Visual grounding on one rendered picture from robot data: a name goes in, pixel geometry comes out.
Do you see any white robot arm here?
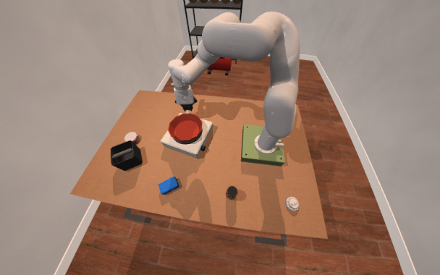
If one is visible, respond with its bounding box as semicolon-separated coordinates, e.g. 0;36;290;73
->
168;12;300;154

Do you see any small red and white tin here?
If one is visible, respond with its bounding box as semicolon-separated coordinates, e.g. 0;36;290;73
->
124;132;140;145

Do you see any small spice jar with black lid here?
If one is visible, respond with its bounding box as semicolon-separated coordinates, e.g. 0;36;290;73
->
226;186;238;200

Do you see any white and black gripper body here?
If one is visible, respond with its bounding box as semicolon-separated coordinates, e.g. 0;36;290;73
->
174;86;194;104

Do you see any blue rectangular box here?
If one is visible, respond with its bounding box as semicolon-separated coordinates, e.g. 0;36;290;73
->
158;177;179;195

